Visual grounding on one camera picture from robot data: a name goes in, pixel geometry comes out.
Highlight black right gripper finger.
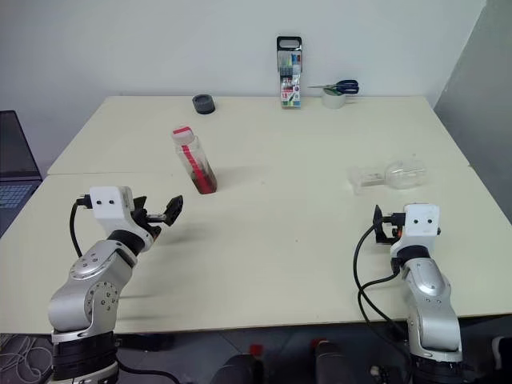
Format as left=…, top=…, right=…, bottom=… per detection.
left=372, top=204, right=392, bottom=246

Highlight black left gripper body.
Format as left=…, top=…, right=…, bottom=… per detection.
left=134, top=206, right=167, bottom=238

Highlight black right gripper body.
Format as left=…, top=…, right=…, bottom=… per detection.
left=382, top=210, right=406, bottom=242

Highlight clear plastic bottle red contents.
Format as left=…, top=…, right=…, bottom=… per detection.
left=170, top=126, right=219, bottom=196

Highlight clear plastic cup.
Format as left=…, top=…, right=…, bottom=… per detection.
left=350, top=159, right=430, bottom=196

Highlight red white bottle cap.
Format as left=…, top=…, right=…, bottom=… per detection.
left=170, top=126, right=196, bottom=146

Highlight black round tape roll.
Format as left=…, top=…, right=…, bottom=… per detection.
left=191, top=94, right=218, bottom=116

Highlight dark grey laptop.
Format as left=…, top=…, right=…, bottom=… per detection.
left=0, top=110, right=43, bottom=238

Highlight white tape roll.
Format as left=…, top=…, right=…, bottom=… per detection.
left=321, top=87, right=347, bottom=110

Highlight dark rounded shape red mark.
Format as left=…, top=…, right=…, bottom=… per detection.
left=311, top=338, right=354, bottom=384

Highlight marker pen pack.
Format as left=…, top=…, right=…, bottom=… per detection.
left=275, top=35, right=303, bottom=110

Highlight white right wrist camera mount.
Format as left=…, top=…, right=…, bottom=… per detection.
left=390, top=203, right=442, bottom=258

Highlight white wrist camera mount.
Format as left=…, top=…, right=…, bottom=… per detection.
left=390, top=203, right=442, bottom=258
left=88, top=185, right=156, bottom=251

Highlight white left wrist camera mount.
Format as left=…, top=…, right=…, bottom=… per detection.
left=88, top=185, right=156, bottom=251

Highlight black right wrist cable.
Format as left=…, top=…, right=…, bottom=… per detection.
left=352, top=215, right=417, bottom=350

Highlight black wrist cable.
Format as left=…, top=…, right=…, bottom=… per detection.
left=69, top=194, right=91, bottom=258
left=352, top=215, right=417, bottom=350

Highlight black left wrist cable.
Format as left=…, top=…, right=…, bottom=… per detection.
left=69, top=194, right=91, bottom=258

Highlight blue handled scissors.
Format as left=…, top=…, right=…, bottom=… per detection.
left=306, top=79, right=360, bottom=96

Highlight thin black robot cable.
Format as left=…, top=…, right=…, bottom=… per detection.
left=114, top=358, right=218, bottom=381

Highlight white tangled cord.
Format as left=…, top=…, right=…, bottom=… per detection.
left=0, top=334, right=54, bottom=384

